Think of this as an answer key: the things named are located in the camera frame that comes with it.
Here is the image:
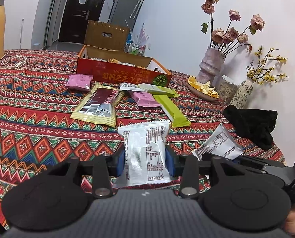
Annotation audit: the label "white snack packet with table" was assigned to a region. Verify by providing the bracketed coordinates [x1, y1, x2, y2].
[114, 120, 171, 188]

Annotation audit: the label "long green snack bar packet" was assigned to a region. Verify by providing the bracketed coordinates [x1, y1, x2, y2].
[153, 95, 191, 128]

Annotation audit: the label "pink snack packet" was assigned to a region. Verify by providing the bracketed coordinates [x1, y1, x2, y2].
[65, 74, 93, 91]
[129, 91, 161, 108]

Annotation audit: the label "yellow maroon snack packet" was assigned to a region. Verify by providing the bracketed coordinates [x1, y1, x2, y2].
[70, 83, 124, 127]

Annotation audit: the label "black glove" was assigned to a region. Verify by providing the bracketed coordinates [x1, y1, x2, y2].
[223, 105, 278, 151]

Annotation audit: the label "green white snack packet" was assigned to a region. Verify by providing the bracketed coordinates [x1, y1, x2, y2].
[119, 83, 179, 98]

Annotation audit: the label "bowl of orange peels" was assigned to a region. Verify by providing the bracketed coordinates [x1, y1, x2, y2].
[187, 76, 219, 102]

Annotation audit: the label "glass jar of seeds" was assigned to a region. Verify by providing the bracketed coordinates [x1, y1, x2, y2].
[218, 75, 239, 104]

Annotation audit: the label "colourful patterned tablecloth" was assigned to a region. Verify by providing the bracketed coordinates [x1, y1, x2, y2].
[0, 49, 286, 238]

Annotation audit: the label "red cardboard snack box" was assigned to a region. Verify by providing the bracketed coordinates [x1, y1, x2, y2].
[76, 45, 172, 87]

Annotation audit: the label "small floral vase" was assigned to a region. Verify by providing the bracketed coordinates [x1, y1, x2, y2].
[229, 77, 254, 109]

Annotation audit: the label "pink textured vase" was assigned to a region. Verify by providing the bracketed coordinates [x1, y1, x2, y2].
[196, 47, 226, 84]

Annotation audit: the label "yellow flower branches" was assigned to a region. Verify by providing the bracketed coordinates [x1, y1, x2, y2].
[246, 45, 289, 85]

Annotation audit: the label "brown wooden chair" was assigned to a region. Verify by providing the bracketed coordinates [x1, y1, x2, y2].
[84, 20, 130, 51]

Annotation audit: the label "dark entrance door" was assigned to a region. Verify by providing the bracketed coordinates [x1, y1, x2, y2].
[58, 0, 104, 44]

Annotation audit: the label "grey refrigerator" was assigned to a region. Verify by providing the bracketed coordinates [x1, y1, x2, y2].
[108, 0, 144, 30]

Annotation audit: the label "white cable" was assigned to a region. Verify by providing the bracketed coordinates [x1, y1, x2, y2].
[0, 53, 30, 70]

